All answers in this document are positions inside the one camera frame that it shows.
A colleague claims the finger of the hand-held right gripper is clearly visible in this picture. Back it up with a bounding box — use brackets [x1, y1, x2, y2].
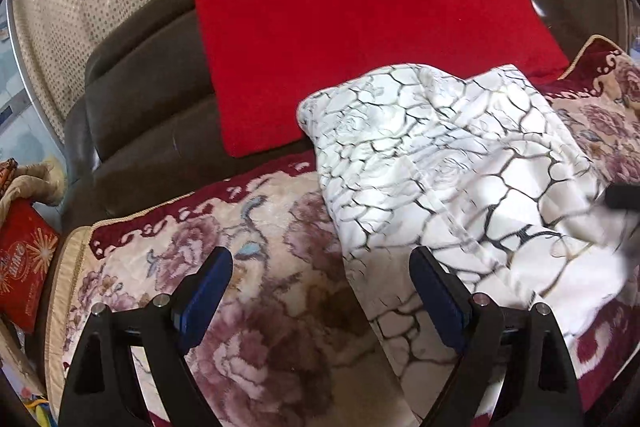
[605, 184, 640, 210]

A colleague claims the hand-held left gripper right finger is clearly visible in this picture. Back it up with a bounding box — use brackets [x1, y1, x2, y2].
[409, 247, 586, 427]

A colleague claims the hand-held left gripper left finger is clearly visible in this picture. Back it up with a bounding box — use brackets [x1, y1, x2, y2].
[57, 247, 233, 427]

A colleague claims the white crackle-patterned garment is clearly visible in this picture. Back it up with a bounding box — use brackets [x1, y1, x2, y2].
[297, 64, 632, 427]

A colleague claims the floral plush blanket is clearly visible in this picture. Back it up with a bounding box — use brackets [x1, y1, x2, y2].
[45, 34, 640, 427]

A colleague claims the red printed box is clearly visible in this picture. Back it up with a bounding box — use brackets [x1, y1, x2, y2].
[0, 199, 61, 334]

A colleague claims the blue and yellow toy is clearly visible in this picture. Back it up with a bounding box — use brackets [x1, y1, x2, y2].
[20, 386, 57, 427]

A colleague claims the beige plush armrest cover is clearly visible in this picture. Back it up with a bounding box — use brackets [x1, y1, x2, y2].
[0, 157, 67, 228]

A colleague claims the brown leather sofa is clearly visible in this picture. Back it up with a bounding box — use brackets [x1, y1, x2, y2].
[65, 0, 628, 228]

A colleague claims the orange patterned cloth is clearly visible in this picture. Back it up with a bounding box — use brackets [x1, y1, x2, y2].
[0, 159, 19, 196]

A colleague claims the red cloth cover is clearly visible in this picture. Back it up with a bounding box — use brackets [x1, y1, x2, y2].
[190, 0, 571, 158]

